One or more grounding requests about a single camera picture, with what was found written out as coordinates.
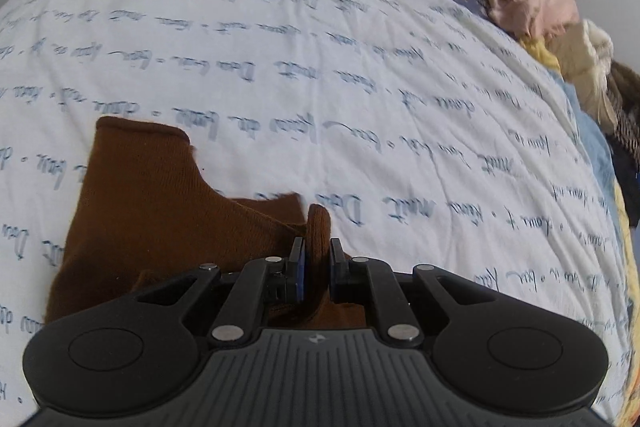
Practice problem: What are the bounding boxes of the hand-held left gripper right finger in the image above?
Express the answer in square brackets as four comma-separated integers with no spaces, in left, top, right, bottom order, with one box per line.
[328,238,507,349]

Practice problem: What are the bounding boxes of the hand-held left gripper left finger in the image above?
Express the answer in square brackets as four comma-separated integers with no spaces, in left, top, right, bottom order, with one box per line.
[132,236,307,349]

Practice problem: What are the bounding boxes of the brown knit garment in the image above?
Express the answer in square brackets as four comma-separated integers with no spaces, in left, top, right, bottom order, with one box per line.
[44,116,372,331]

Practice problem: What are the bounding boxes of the white printed blanket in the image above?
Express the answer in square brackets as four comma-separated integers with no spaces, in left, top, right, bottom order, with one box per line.
[0,0,632,427]

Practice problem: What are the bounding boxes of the light blue sheet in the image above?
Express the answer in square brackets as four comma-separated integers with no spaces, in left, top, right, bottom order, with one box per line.
[550,71,623,233]

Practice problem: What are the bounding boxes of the yellow cloth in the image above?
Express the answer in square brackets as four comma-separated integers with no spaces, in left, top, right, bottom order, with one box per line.
[520,36,563,72]

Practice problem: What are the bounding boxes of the cream cloth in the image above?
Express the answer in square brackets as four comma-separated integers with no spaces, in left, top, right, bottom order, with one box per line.
[520,19,617,134]

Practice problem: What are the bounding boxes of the dark patterned cloth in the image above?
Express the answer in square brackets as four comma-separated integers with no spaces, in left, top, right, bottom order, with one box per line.
[604,61,640,229]

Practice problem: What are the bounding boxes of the pink cloth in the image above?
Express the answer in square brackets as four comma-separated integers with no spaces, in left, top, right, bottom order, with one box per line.
[486,0,581,42]

